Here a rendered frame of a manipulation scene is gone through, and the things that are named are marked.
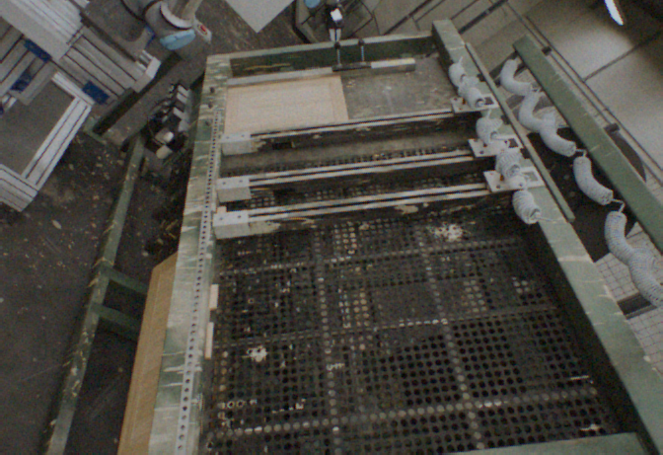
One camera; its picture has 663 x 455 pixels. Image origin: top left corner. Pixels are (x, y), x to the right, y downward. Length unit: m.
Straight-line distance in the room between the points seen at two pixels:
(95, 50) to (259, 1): 4.25
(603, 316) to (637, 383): 0.19
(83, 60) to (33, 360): 1.19
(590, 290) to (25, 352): 2.05
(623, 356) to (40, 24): 1.95
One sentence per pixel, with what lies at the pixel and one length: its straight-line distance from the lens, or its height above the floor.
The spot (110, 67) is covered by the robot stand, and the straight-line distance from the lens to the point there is 2.02.
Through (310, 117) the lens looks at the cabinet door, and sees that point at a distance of 2.32.
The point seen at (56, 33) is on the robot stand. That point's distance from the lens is 1.92.
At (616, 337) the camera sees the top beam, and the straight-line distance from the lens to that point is 1.59.
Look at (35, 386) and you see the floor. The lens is 2.33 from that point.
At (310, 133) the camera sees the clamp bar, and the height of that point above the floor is 1.23.
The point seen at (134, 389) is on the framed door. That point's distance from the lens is 2.19.
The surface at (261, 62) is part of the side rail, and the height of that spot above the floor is 1.02.
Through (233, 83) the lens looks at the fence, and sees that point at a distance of 2.61.
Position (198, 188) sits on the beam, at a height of 0.85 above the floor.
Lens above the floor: 1.99
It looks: 24 degrees down
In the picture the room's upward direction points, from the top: 57 degrees clockwise
